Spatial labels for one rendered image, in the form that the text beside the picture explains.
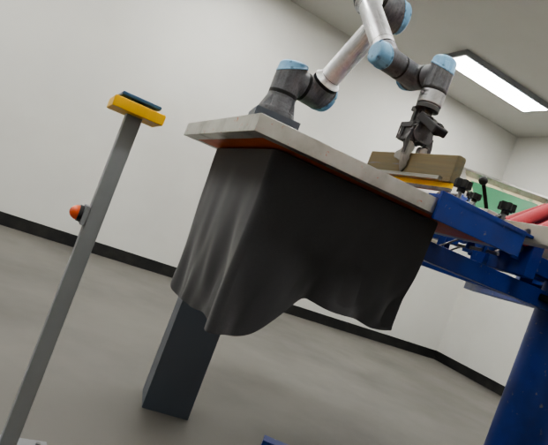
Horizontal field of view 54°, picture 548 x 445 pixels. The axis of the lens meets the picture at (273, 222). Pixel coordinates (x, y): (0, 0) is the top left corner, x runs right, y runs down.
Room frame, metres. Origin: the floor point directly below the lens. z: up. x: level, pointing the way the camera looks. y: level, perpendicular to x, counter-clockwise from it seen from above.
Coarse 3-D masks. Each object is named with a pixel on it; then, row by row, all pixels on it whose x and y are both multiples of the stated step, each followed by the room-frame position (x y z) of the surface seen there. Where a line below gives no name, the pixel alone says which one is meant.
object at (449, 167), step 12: (372, 156) 1.72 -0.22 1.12; (384, 156) 1.66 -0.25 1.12; (420, 156) 1.51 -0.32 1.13; (432, 156) 1.46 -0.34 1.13; (444, 156) 1.42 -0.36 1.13; (456, 156) 1.38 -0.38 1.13; (384, 168) 1.64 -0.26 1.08; (396, 168) 1.59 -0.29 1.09; (408, 168) 1.54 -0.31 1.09; (420, 168) 1.49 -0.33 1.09; (432, 168) 1.44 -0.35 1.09; (444, 168) 1.40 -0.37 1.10; (456, 168) 1.37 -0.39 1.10; (444, 180) 1.39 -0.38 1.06
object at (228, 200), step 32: (224, 160) 1.44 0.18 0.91; (256, 160) 1.23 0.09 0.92; (224, 192) 1.36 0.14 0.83; (256, 192) 1.17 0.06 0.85; (192, 224) 1.52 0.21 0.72; (224, 224) 1.28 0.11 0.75; (256, 224) 1.15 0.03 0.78; (192, 256) 1.44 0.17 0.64; (224, 256) 1.26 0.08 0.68; (192, 288) 1.36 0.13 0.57; (224, 288) 1.16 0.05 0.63
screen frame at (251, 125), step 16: (192, 128) 1.50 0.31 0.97; (208, 128) 1.35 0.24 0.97; (224, 128) 1.23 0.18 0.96; (240, 128) 1.13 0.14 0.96; (256, 128) 1.05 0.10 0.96; (272, 128) 1.06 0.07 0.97; (288, 128) 1.08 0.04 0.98; (208, 144) 1.58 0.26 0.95; (288, 144) 1.08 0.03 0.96; (304, 144) 1.09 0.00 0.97; (320, 144) 1.11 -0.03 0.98; (320, 160) 1.11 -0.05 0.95; (336, 160) 1.13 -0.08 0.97; (352, 160) 1.14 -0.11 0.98; (352, 176) 1.15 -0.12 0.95; (368, 176) 1.17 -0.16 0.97; (384, 176) 1.18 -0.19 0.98; (384, 192) 1.22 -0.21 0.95; (400, 192) 1.20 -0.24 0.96; (416, 192) 1.22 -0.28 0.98; (432, 208) 1.25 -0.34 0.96; (464, 240) 1.54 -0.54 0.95
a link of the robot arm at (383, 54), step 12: (360, 0) 1.76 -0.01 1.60; (372, 0) 1.73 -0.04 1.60; (360, 12) 1.75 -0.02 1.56; (372, 12) 1.69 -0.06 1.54; (384, 12) 1.71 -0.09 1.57; (372, 24) 1.66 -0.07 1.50; (384, 24) 1.65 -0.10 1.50; (372, 36) 1.64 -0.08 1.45; (384, 36) 1.61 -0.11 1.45; (372, 48) 1.58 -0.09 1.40; (384, 48) 1.55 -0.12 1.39; (396, 48) 1.59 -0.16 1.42; (372, 60) 1.57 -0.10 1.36; (384, 60) 1.56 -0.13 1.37; (396, 60) 1.57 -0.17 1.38; (408, 60) 1.59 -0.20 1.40; (396, 72) 1.60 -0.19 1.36
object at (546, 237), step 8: (520, 224) 1.43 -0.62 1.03; (528, 224) 1.41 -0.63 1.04; (536, 224) 1.39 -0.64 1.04; (528, 232) 1.42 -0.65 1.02; (536, 232) 1.38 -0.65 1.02; (544, 232) 1.36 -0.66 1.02; (528, 240) 1.39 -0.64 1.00; (536, 240) 1.37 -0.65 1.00; (544, 240) 1.35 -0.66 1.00; (544, 248) 1.39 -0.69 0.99
